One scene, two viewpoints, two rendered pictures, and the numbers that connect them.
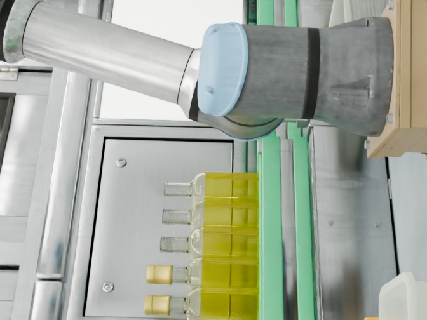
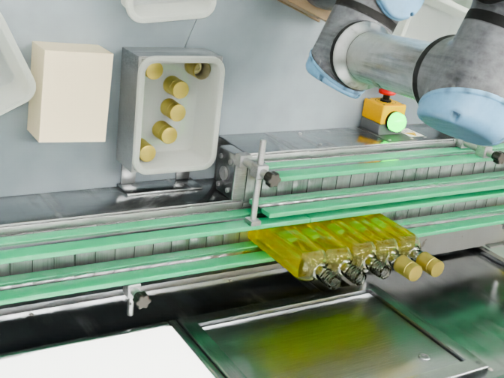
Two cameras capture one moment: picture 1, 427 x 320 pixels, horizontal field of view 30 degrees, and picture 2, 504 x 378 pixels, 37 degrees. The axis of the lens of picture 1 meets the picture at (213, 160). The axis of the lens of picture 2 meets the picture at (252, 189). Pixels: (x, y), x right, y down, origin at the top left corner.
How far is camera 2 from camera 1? 198 cm
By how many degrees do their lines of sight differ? 89
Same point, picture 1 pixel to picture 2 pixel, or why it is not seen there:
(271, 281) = (383, 164)
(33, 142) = not seen: outside the picture
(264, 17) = (84, 244)
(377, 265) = (328, 133)
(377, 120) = not seen: outside the picture
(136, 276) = (395, 345)
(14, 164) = not seen: outside the picture
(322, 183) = (293, 148)
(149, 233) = (350, 349)
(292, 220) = (329, 163)
